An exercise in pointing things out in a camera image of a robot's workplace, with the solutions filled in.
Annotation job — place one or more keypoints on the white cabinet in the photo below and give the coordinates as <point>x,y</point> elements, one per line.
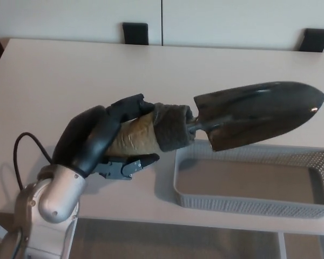
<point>232,19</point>

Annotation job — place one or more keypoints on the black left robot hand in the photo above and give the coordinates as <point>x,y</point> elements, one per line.
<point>78,140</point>

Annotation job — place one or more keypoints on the grey perforated plastic basket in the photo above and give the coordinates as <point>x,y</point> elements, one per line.
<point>245,209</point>

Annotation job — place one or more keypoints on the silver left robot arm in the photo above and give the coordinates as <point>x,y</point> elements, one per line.
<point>59,197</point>

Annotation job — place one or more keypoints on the white desk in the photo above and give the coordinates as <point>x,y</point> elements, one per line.
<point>70,73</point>

